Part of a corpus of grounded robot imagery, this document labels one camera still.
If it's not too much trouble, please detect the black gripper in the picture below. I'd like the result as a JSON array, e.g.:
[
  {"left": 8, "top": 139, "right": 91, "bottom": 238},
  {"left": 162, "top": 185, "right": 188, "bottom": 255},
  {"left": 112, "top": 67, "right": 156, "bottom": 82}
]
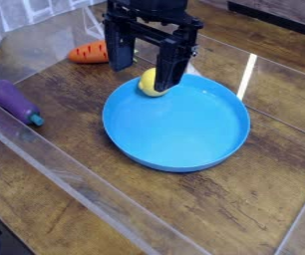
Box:
[{"left": 104, "top": 0, "right": 203, "bottom": 92}]

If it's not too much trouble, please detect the purple toy eggplant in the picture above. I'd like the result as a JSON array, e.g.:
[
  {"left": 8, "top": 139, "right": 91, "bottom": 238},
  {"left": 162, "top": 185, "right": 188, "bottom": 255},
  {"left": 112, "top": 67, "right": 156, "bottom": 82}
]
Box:
[{"left": 0, "top": 80, "right": 44, "bottom": 127}]

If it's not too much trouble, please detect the blue round tray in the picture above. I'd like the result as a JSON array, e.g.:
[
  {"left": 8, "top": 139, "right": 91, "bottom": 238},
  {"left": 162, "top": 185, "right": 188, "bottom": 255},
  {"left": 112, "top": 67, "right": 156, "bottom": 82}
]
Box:
[{"left": 103, "top": 75, "right": 250, "bottom": 172}]

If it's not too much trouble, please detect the orange toy carrot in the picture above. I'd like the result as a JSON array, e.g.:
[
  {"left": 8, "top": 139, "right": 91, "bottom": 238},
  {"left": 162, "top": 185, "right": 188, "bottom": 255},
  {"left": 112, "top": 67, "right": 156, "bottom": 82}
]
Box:
[{"left": 68, "top": 40, "right": 109, "bottom": 64}]

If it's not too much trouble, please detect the yellow toy lemon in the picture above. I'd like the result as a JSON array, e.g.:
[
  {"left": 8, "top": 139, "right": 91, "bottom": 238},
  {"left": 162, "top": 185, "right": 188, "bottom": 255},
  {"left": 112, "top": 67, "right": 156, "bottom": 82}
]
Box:
[{"left": 139, "top": 68, "right": 166, "bottom": 97}]

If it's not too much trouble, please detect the black bar at back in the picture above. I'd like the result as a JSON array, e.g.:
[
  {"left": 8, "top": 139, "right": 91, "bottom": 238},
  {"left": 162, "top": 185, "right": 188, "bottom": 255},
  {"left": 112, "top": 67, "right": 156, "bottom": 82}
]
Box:
[{"left": 227, "top": 1, "right": 305, "bottom": 35}]

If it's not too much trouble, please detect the white grid curtain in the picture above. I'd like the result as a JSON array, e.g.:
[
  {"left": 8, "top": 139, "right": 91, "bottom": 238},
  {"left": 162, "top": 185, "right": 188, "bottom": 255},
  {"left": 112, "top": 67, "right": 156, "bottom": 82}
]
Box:
[{"left": 0, "top": 0, "right": 107, "bottom": 45}]

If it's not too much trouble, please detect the clear acrylic enclosure wall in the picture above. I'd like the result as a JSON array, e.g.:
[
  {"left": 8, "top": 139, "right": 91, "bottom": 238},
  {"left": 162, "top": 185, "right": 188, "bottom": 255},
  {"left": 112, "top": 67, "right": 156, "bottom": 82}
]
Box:
[{"left": 0, "top": 4, "right": 305, "bottom": 255}]

